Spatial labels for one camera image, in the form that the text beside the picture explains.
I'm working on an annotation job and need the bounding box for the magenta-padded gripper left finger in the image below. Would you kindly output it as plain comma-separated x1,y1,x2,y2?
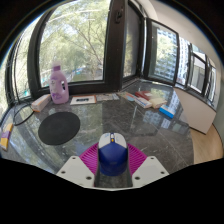
55,142,101,188

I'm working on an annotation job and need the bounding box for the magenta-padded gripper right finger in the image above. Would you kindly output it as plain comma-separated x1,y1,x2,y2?
125,143,170,188

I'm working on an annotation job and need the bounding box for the blue and white computer mouse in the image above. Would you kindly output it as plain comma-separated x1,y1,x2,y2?
97,132,129,177

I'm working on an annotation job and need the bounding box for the round black mouse pad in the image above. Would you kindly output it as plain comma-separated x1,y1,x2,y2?
37,111,81,146

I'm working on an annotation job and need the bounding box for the blue box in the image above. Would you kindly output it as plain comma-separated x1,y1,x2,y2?
158,104,176,120

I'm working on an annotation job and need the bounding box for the beige book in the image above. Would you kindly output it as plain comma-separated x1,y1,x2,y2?
148,97,168,110

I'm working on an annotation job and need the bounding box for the white card with dark print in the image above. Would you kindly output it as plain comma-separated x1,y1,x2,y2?
69,94,97,106

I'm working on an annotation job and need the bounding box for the red book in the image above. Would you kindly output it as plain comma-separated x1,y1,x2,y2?
134,90,154,101

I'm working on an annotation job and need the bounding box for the white and orange carton box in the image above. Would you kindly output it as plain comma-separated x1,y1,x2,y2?
30,93,52,113

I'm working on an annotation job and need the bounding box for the grey printed paper sheet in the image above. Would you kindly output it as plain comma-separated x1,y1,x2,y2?
95,92,120,102

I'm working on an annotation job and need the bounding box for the purple detergent bottle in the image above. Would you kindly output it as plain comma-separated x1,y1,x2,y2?
49,61,70,105

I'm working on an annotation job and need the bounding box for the black-framed bay window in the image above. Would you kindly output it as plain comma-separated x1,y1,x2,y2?
0,0,221,111

